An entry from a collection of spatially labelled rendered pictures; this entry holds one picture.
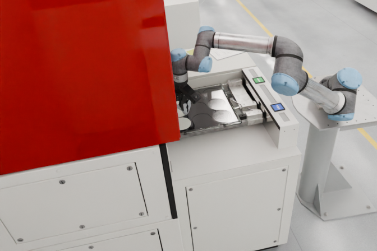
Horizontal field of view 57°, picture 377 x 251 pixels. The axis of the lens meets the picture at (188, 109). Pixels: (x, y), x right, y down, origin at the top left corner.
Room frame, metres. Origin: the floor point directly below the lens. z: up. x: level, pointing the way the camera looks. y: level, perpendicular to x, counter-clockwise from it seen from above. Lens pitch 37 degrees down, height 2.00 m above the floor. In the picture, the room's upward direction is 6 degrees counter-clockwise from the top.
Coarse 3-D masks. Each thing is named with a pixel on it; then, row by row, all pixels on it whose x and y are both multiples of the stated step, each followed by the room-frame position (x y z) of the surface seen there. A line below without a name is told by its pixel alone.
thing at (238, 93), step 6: (234, 90) 1.64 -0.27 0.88; (240, 90) 1.63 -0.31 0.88; (234, 96) 1.58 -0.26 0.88; (240, 96) 1.57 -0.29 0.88; (246, 96) 1.56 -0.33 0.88; (240, 102) 1.52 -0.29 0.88; (246, 102) 1.51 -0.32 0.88; (246, 120) 1.37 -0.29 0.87; (252, 120) 1.35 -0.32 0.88; (258, 120) 1.36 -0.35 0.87
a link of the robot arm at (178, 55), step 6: (180, 48) 1.46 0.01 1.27; (174, 54) 1.41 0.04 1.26; (180, 54) 1.40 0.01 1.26; (186, 54) 1.43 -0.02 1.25; (174, 60) 1.40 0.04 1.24; (180, 60) 1.40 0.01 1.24; (174, 66) 1.40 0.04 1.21; (180, 66) 1.39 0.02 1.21; (174, 72) 1.41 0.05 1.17; (180, 72) 1.40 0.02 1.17; (186, 72) 1.42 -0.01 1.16
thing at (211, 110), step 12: (204, 96) 1.57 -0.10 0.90; (216, 96) 1.56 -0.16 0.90; (192, 108) 1.48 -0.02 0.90; (204, 108) 1.47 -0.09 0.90; (216, 108) 1.46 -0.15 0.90; (228, 108) 1.45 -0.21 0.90; (192, 120) 1.37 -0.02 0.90; (204, 120) 1.36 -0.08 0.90; (216, 120) 1.35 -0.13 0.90; (228, 120) 1.34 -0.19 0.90
